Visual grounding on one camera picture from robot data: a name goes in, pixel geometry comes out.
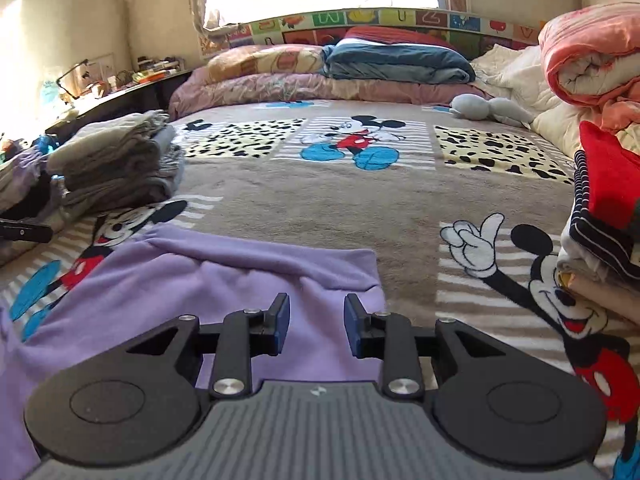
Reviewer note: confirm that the desk lamp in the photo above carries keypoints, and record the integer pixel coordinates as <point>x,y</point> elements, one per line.
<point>72,72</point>

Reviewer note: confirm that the grey plush toy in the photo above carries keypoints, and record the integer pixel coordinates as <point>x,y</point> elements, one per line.
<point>480,107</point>

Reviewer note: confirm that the pink purple blanket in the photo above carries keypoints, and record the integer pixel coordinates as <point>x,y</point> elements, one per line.
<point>300,92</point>

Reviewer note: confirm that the cream quilt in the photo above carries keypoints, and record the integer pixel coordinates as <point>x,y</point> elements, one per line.
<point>560,127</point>

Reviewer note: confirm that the black cabinet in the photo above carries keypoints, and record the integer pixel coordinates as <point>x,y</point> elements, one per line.
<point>125,97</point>

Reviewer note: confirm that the beige folded clothes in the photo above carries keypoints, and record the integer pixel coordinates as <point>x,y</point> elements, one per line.
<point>600,290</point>

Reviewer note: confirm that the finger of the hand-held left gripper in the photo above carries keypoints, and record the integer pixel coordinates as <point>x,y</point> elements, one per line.
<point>25,231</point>

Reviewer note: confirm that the yellow pink printed pillow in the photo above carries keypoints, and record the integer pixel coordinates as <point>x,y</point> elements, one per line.
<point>265,62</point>

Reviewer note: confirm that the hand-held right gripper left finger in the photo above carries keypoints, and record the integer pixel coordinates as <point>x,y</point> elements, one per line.
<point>284,325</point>

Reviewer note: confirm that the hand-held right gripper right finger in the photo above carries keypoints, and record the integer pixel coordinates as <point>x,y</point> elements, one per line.
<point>350,325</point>

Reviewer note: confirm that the stack of grey folded clothes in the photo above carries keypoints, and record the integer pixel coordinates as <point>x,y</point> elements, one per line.
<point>115,160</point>

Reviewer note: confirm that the stack of folded clothes right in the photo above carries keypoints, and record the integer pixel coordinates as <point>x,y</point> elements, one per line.
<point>595,232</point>

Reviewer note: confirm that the clutter of small items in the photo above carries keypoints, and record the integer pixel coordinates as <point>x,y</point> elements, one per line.
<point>145,72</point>

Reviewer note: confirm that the clear plastic window sheet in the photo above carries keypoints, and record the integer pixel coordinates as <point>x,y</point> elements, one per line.
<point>210,10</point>

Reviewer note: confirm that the printed cartoon blanket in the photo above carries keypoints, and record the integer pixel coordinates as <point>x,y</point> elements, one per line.
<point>350,220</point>

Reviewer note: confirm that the red green sweater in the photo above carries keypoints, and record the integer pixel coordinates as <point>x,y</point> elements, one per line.
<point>612,175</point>

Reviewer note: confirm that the pink orange folded quilt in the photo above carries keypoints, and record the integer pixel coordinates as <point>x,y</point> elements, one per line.
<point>590,50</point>

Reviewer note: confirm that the white quilt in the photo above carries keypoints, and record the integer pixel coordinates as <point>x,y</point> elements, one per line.
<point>515,75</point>

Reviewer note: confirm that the red folded blanket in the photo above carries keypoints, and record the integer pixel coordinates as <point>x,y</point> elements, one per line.
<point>395,35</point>

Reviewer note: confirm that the cream folded cloth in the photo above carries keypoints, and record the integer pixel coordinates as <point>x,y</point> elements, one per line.
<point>20,172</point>

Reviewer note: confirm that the colourful alphabet foam mat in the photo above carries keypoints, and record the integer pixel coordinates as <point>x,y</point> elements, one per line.
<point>325,19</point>

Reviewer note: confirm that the blue folded quilt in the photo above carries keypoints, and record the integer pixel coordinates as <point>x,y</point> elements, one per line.
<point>400,62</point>

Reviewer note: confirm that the purple sweatshirt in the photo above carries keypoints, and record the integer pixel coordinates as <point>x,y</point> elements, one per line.
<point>150,300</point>

